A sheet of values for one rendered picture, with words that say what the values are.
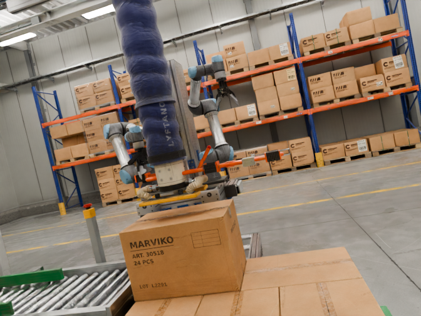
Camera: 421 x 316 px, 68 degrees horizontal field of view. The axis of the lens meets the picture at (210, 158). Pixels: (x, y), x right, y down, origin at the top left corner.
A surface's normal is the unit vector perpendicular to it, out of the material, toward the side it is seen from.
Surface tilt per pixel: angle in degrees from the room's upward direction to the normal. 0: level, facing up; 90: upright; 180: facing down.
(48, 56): 90
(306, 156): 89
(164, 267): 90
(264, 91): 88
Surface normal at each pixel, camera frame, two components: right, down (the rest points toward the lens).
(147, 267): -0.20, 0.10
